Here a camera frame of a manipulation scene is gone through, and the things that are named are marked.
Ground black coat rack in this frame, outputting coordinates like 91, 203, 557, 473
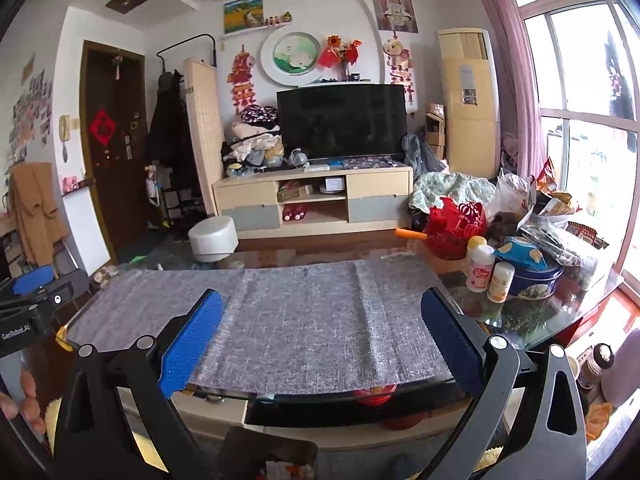
156, 33, 220, 82

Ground white framed window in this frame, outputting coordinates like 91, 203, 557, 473
505, 0, 640, 281

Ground small white and yellow bottle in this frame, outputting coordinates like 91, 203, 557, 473
487, 261, 516, 304

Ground white side cabinet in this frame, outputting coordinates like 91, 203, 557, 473
65, 180, 114, 277

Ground white crinkled bag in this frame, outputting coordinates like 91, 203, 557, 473
495, 170, 536, 226

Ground white wall intercom phone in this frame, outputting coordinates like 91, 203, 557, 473
57, 115, 74, 164

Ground landscape painting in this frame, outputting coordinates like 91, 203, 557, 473
223, 0, 265, 35

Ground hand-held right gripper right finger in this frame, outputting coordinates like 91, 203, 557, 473
415, 287, 588, 480

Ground dark brown door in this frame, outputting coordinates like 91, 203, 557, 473
80, 40, 151, 257

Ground beige and grey television cabinet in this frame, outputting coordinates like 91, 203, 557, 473
212, 162, 415, 240

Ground person's left hand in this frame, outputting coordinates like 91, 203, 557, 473
0, 369, 47, 436

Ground grey square waste bin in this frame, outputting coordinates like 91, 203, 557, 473
218, 426, 319, 480

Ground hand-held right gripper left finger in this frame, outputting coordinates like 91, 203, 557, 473
52, 289, 224, 480

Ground blue snack bag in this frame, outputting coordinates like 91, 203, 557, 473
492, 236, 546, 267

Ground brown hanging coat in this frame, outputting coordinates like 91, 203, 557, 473
10, 162, 69, 266

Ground grey woven table mat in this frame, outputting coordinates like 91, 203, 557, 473
67, 259, 461, 394

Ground orange bag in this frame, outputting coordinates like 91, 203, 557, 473
585, 402, 614, 441

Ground black glossy shelf panel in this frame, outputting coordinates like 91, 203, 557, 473
245, 385, 481, 429

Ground white bottle with red label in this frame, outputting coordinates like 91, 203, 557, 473
465, 236, 496, 294

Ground black flat screen television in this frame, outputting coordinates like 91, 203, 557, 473
276, 84, 407, 164

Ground clear plastic bags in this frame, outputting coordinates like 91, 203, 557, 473
520, 220, 614, 291

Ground flower bouquet with flags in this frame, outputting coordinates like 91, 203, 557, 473
318, 35, 362, 83

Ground blue round cookie tin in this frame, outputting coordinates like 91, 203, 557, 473
502, 255, 565, 302

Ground glass top coffee table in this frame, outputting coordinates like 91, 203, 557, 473
57, 255, 633, 441

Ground knot pattern wall picture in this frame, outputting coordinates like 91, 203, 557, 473
370, 0, 420, 35

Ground stacked cardboard boxes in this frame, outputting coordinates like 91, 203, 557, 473
425, 103, 447, 161

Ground red fish hanging decoration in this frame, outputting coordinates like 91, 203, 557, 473
227, 45, 261, 116

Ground red hanging paper decoration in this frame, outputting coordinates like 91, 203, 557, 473
382, 32, 416, 106

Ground pale round container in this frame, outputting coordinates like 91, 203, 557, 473
600, 329, 640, 409

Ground patterned cloth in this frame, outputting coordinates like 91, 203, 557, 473
310, 157, 406, 170

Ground woven rattan panel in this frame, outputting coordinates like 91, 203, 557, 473
182, 57, 226, 217

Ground wall photo collage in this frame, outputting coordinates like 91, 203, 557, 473
7, 55, 55, 149

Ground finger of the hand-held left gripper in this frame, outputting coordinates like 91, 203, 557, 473
12, 264, 56, 296
0, 281, 76, 314

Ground floral green cloth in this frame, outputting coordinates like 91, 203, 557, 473
409, 171, 497, 214

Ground brown jar with black lid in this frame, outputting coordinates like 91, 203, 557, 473
577, 342, 616, 391

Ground crumpled silver wrapper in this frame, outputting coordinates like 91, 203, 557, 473
265, 460, 316, 480

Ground pink curtain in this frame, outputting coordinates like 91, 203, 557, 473
470, 0, 549, 187

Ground round white wall ornament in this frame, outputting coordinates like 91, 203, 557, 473
260, 26, 336, 87

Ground black hanging coats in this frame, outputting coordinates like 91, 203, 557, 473
146, 70, 199, 197

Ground red diamond paper decoration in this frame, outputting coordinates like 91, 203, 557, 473
90, 107, 117, 149

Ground cream standing air conditioner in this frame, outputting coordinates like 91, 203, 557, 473
436, 27, 502, 181

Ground red plastic basket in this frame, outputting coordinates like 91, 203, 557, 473
424, 197, 489, 261

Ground pile of clothes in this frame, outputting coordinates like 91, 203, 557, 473
221, 105, 286, 179

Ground pile of snack bags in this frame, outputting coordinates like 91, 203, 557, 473
535, 157, 584, 216

